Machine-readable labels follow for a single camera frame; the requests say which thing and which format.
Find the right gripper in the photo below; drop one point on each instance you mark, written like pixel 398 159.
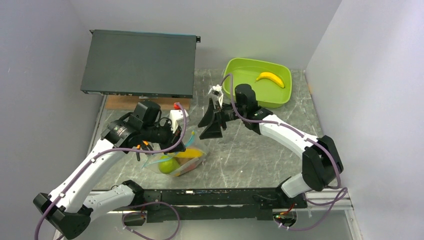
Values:
pixel 213 130

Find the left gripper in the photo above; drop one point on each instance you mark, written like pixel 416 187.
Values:
pixel 172 138

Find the green lime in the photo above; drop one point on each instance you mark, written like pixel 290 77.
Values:
pixel 168 166

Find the clear zip top bag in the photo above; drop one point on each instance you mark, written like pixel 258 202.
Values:
pixel 190 140

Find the yellow banana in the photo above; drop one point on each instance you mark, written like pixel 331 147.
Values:
pixel 189 153
pixel 272 77

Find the red apple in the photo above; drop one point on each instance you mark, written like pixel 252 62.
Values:
pixel 189 167

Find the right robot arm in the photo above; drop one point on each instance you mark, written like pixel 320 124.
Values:
pixel 320 161

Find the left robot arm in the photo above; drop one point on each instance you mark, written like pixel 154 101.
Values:
pixel 70 208

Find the wooden block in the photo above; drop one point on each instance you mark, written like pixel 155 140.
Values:
pixel 123 102

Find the green plastic bin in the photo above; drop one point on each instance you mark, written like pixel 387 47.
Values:
pixel 268 94

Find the yellow banana behind mango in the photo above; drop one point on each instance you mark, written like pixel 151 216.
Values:
pixel 272 77

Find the dark grey rack box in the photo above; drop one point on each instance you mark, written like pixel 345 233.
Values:
pixel 142 64

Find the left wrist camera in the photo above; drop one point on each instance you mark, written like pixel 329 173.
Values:
pixel 179 117

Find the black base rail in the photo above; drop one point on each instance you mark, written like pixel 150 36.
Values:
pixel 215 204

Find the aluminium frame rail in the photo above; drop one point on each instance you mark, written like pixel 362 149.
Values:
pixel 328 216

